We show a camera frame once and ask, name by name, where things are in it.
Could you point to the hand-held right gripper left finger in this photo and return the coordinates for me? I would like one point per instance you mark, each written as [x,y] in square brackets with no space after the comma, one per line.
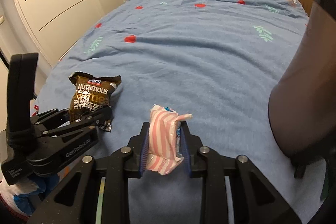
[143,153]

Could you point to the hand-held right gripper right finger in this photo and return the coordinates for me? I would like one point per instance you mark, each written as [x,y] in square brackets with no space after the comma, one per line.
[185,153]

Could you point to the pink white striped snack packet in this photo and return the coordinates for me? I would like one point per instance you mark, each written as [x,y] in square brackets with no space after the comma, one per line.
[162,134]

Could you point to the brown snack packet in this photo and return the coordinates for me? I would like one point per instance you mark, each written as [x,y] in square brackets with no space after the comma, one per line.
[92,92]

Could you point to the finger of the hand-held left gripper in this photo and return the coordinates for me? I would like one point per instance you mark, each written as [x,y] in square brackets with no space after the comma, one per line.
[50,120]
[84,123]

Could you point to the black electric kettle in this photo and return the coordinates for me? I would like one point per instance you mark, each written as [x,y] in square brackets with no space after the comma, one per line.
[302,108]

